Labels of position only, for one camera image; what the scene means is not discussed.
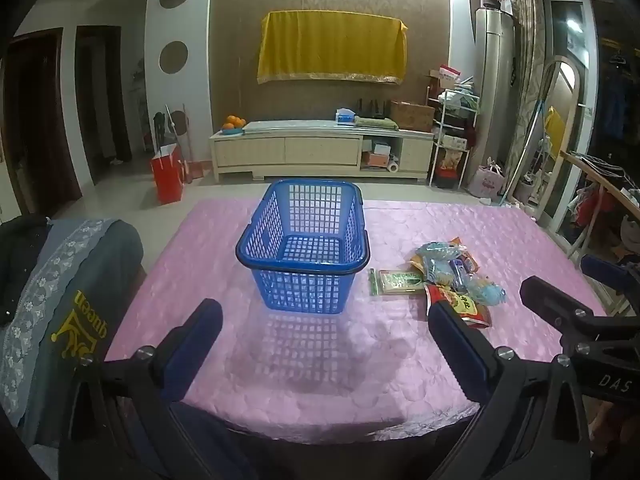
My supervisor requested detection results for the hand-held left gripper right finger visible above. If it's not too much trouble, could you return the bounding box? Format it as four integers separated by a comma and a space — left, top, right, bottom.
427, 300, 596, 480

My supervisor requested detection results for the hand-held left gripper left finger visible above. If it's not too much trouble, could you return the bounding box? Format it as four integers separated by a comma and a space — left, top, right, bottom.
60, 298, 251, 480

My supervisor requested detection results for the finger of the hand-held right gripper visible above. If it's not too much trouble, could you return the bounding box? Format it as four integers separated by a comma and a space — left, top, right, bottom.
520, 275, 601, 361
581, 255, 640, 301

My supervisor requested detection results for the red yellow snack packet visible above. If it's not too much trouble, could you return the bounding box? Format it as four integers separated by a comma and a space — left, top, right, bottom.
424, 283, 493, 330

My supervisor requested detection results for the dark purple snack packet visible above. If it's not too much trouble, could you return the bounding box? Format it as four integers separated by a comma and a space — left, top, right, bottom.
449, 257, 473, 289

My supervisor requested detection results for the green cracker packet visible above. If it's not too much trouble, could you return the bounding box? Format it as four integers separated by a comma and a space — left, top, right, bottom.
370, 268, 428, 296

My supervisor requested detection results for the bright orange snack packet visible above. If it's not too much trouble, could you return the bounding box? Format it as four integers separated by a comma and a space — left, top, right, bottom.
410, 236, 479, 286

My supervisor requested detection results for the blue plastic basket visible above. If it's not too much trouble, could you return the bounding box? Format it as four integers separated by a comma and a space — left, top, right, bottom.
235, 178, 372, 315

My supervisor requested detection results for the wooden drying rack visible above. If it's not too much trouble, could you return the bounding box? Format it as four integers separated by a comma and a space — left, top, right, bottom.
560, 150, 640, 311

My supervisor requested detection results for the pink quilted table cover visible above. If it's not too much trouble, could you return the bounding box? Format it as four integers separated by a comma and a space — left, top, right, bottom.
102, 197, 608, 443

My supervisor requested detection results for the pink bag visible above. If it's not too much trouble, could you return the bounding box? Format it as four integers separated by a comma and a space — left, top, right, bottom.
470, 160, 507, 200

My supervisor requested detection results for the blue mop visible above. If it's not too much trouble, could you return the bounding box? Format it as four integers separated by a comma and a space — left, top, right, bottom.
502, 100, 543, 206

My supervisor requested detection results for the arched mirror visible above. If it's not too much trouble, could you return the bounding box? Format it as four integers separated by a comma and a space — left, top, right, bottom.
530, 57, 586, 221

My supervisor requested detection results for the red paper bag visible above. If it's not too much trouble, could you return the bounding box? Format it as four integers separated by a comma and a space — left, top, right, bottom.
151, 143, 187, 205

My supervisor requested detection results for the red broom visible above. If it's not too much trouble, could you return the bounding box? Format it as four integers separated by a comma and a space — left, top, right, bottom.
180, 102, 205, 183

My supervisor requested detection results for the standing air conditioner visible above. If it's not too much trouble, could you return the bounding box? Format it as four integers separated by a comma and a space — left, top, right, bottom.
467, 7, 518, 196

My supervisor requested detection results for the beige television cabinet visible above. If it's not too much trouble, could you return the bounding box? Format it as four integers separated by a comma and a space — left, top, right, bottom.
209, 119, 435, 183

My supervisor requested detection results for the beige curtain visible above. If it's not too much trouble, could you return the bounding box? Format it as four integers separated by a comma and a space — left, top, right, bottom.
510, 0, 546, 201

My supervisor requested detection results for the brown cardboard box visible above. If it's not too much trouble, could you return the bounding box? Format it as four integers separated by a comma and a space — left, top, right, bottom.
390, 101, 436, 132

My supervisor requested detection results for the folded green cloth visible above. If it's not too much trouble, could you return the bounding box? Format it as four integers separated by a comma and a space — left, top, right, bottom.
354, 116, 398, 131

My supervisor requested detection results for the dark wooden door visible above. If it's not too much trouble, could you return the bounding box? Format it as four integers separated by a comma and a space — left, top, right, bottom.
75, 25, 133, 186
0, 27, 83, 221

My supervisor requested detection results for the yellow cloth cover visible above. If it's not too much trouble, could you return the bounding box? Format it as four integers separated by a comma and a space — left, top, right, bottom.
257, 10, 408, 86

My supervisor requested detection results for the white wire rack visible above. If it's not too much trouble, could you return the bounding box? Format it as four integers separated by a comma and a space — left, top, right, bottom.
430, 87, 481, 191

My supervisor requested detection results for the brown round wall plate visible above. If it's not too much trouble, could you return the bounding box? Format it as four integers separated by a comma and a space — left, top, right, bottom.
160, 41, 189, 73

